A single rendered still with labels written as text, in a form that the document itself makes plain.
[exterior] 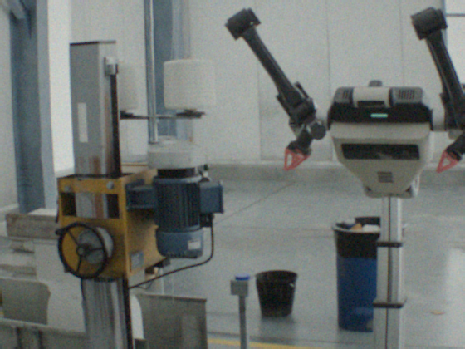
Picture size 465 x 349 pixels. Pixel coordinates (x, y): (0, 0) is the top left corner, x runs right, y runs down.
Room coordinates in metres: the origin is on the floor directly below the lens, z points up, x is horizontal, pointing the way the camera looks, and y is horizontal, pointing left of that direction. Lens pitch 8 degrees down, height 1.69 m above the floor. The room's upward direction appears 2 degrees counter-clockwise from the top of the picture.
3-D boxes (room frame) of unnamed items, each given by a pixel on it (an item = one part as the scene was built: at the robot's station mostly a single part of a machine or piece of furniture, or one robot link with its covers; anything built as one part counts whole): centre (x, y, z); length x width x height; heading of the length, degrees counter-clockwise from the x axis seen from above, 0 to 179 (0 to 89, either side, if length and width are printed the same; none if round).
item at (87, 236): (2.46, 0.43, 1.14); 0.11 x 0.06 x 0.11; 69
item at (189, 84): (2.67, 0.13, 1.61); 0.17 x 0.17 x 0.17
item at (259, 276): (5.28, -0.26, 0.13); 0.30 x 0.30 x 0.26
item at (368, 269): (4.95, -0.83, 0.32); 0.51 x 0.48 x 0.65; 159
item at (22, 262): (5.79, 1.45, 0.32); 0.67 x 0.42 x 0.14; 163
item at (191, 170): (2.53, 0.17, 1.35); 0.12 x 0.12 x 0.04
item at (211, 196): (2.54, 0.07, 1.25); 0.10 x 0.08 x 0.12; 4
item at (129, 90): (2.76, 0.37, 1.61); 0.15 x 0.14 x 0.17; 69
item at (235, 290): (3.11, -0.02, 0.81); 0.08 x 0.08 x 0.06; 69
